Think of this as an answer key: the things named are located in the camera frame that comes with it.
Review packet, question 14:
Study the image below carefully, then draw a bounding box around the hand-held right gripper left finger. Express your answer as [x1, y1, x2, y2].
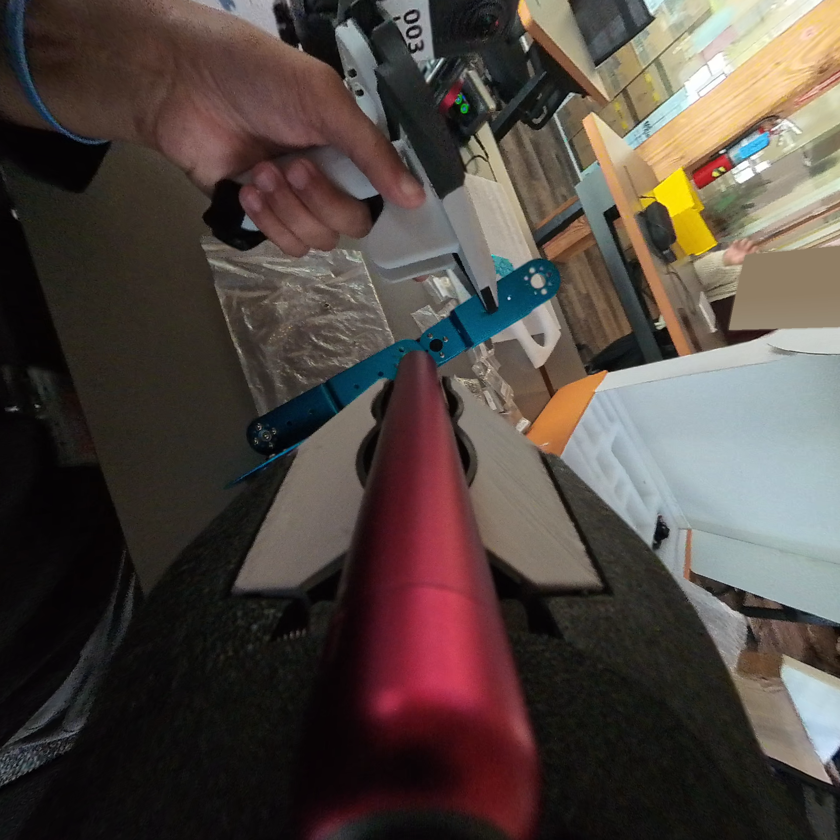
[233, 381, 395, 598]

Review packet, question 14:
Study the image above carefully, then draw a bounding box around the yellow box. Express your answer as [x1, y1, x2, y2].
[653, 167, 719, 257]

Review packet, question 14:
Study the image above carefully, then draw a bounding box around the blue toy robot arm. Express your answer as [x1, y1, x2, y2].
[223, 258, 562, 490]

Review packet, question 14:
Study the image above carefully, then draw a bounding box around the clear plastic bag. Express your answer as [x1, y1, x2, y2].
[200, 236, 395, 414]

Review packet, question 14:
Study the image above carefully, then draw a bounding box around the black pouch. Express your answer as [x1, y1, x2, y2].
[638, 200, 678, 265]

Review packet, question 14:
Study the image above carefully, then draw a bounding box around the desk with orange edge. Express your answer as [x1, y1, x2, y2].
[581, 112, 697, 358]
[518, 0, 611, 106]

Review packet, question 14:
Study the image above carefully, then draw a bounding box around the orange and white cardboard box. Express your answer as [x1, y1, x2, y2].
[525, 328, 840, 624]

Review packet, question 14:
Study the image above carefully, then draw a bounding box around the person's black-clad torso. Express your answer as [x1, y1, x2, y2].
[0, 184, 139, 742]

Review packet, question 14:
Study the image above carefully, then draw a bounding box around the white ribbed foam sheet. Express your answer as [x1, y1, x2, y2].
[459, 174, 536, 270]

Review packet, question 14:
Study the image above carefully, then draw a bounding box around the person's left hand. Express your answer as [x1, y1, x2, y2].
[39, 0, 427, 260]

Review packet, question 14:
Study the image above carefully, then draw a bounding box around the pile of small screw bags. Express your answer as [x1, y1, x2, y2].
[410, 272, 532, 434]

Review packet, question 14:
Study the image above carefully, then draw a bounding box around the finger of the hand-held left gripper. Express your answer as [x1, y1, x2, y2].
[446, 184, 500, 315]

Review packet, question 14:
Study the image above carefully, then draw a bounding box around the white foam frame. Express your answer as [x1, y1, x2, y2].
[492, 308, 562, 368]

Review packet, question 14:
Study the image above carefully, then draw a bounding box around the red electric screwdriver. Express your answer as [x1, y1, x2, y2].
[298, 351, 542, 840]

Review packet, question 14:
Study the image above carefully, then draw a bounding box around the grey work desk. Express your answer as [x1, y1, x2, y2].
[0, 141, 592, 592]

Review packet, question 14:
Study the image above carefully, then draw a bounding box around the person's left forearm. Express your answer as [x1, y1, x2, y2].
[0, 0, 112, 194]

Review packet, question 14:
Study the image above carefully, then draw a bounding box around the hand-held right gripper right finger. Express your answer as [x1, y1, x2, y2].
[440, 377, 605, 595]

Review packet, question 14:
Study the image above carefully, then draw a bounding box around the red fire extinguisher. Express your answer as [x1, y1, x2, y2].
[692, 131, 772, 190]

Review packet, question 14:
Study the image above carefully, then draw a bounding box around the black office chair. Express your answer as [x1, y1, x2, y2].
[567, 0, 657, 67]

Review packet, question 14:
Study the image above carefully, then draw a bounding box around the black charger with green display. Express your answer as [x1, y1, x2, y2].
[440, 79, 490, 135]

